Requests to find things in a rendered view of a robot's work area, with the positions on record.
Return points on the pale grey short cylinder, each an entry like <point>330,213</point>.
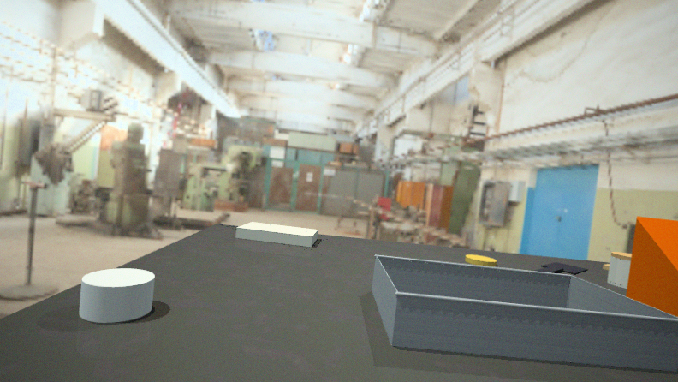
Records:
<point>116,295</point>

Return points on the grey jar with wooden lid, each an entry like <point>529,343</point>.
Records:
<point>619,269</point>

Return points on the grey rectangular tin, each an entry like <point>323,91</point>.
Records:
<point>459,308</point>

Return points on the yellow flat disc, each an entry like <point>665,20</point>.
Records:
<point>480,261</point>

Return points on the white rectangular block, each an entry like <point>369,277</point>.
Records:
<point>277,233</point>

